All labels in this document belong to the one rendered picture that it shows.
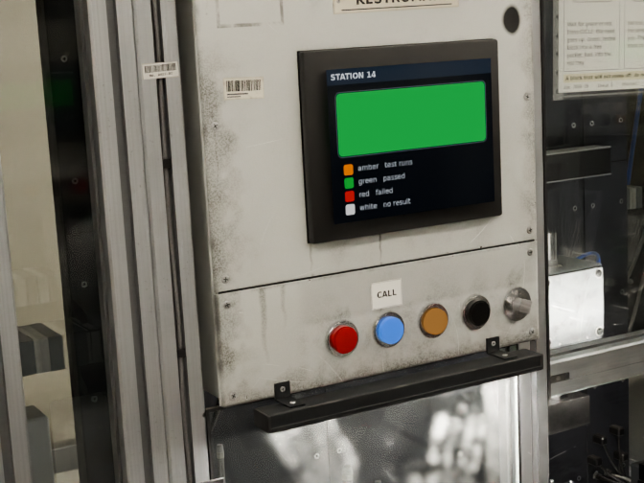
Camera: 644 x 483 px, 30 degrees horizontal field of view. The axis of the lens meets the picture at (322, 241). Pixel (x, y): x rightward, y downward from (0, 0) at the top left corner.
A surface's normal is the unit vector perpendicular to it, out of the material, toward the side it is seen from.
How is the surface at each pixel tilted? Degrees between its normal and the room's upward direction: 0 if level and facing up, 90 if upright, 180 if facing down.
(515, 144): 90
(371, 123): 90
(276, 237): 90
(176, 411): 90
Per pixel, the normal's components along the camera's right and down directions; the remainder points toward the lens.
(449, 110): 0.50, 0.13
